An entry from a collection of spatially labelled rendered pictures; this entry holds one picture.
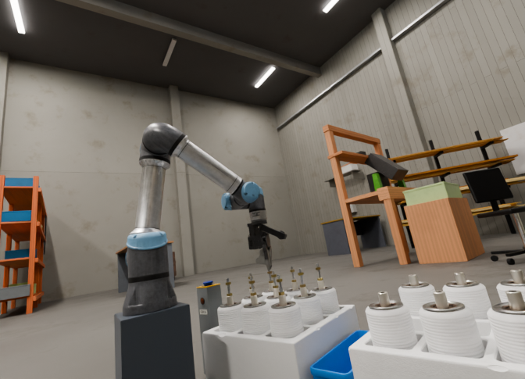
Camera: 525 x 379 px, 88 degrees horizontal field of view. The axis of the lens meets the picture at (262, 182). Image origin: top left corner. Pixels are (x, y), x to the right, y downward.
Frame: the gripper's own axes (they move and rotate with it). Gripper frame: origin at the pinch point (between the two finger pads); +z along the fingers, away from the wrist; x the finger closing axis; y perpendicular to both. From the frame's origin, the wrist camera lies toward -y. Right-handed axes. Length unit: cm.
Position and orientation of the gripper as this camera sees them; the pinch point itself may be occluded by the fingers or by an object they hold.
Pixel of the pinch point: (270, 267)
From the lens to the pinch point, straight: 121.7
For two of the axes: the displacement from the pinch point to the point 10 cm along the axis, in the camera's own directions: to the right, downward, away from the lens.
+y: -9.5, 2.0, 2.2
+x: -2.6, -2.0, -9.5
